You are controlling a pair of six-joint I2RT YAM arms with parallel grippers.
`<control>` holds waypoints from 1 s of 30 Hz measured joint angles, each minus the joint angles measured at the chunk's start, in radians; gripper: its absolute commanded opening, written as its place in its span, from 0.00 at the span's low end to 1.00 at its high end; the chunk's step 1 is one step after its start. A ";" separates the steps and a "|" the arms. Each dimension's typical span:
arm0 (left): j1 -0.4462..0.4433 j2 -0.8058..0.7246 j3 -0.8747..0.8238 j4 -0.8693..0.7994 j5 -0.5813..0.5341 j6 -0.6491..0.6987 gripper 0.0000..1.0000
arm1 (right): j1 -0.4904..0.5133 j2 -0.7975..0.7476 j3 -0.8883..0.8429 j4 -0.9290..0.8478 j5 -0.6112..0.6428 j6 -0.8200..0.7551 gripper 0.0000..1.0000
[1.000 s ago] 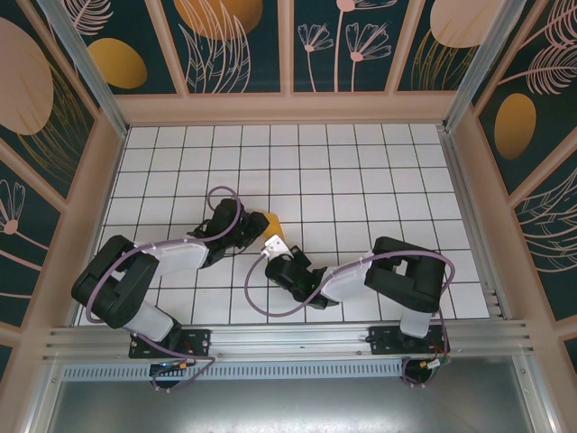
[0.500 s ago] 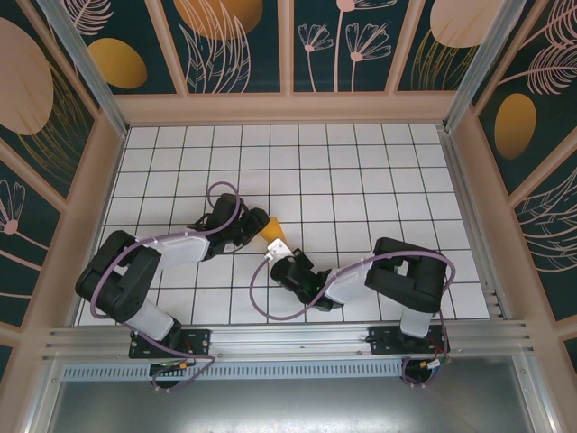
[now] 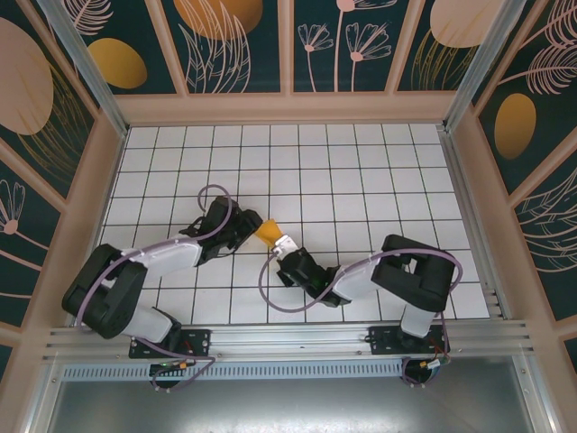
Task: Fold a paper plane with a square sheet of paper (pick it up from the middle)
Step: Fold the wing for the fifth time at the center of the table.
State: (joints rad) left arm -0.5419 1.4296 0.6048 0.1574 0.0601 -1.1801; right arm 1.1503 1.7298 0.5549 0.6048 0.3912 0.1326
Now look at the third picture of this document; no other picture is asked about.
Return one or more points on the orange cloth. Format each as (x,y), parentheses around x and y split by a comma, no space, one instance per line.
(269,230)

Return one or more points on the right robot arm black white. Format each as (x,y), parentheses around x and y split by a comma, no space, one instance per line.
(414,275)

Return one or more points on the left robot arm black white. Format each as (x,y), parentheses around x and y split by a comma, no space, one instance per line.
(103,288)

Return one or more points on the grey metal sheet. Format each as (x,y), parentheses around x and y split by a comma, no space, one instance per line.
(288,406)

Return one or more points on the small black controller board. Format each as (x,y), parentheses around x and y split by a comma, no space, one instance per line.
(163,369)

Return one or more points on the small green controller board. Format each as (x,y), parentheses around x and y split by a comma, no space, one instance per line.
(438,363)

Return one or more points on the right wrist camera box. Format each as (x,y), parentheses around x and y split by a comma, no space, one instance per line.
(286,244)

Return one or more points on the aluminium mounting rail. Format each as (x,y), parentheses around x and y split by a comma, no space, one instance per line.
(293,336)

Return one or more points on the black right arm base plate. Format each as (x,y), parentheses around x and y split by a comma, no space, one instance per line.
(383,340)

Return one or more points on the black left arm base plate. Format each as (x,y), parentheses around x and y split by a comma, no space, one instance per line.
(198,340)

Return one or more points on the aluminium side rail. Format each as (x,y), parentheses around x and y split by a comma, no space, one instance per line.
(457,171)

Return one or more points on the aluminium frame post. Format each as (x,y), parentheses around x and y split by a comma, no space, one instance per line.
(481,67)
(87,67)

